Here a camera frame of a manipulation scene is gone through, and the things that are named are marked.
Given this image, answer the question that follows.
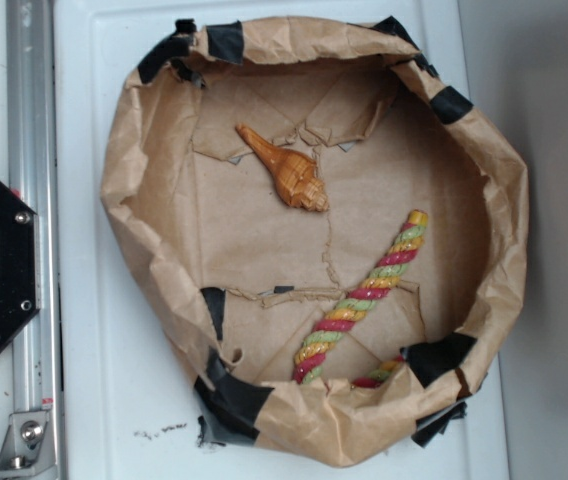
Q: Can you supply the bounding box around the orange spiral sea shell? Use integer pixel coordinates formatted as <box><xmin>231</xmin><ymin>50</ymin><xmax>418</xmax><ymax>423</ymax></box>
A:
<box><xmin>235</xmin><ymin>124</ymin><xmax>329</xmax><ymax>212</ymax></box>

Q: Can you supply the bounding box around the white plastic tray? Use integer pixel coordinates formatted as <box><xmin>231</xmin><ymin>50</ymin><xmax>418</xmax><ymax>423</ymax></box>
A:
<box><xmin>53</xmin><ymin>1</ymin><xmax>509</xmax><ymax>479</ymax></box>

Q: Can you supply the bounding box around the red yellow green twisted rope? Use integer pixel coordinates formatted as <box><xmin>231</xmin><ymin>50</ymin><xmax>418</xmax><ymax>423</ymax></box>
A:
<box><xmin>292</xmin><ymin>209</ymin><xmax>429</xmax><ymax>390</ymax></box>

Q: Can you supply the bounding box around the brown paper lined bin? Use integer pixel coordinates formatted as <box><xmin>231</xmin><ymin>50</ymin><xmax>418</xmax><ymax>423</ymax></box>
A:
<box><xmin>100</xmin><ymin>17</ymin><xmax>529</xmax><ymax>467</ymax></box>

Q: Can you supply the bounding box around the aluminium extrusion rail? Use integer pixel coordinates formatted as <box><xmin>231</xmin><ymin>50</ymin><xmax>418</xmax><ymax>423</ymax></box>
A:
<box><xmin>6</xmin><ymin>1</ymin><xmax>68</xmax><ymax>479</ymax></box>

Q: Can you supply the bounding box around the metal corner bracket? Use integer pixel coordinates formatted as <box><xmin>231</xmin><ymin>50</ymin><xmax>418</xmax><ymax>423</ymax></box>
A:
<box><xmin>0</xmin><ymin>410</ymin><xmax>58</xmax><ymax>479</ymax></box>

